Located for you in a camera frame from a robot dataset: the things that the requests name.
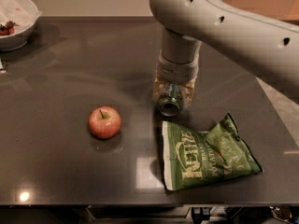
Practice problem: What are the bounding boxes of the green potato chip bag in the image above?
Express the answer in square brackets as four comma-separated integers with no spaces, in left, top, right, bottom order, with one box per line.
[162,114,263,191]

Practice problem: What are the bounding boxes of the white napkin in bowl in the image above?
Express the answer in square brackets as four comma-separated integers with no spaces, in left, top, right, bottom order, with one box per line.
[0,0,42,26]

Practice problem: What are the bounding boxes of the white bowl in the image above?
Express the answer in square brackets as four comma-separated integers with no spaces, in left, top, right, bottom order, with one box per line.
[0,0,43,52]

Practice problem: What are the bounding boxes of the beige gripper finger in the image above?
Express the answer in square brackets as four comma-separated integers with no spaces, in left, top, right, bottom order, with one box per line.
[152,75,169,104]
[180,78,195,105]

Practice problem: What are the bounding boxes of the red apple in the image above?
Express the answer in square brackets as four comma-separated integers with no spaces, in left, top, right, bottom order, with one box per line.
[88,105,121,140]

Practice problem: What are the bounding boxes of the red strawberries in bowl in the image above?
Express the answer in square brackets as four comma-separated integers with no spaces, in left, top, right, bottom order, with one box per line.
[0,21,17,35]

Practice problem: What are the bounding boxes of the green soda can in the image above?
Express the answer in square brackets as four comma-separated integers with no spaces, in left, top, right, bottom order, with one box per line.
[157,84,183,117]

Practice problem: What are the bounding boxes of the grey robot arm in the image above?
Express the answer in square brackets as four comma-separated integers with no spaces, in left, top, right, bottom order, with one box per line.
[149,0,299,102]

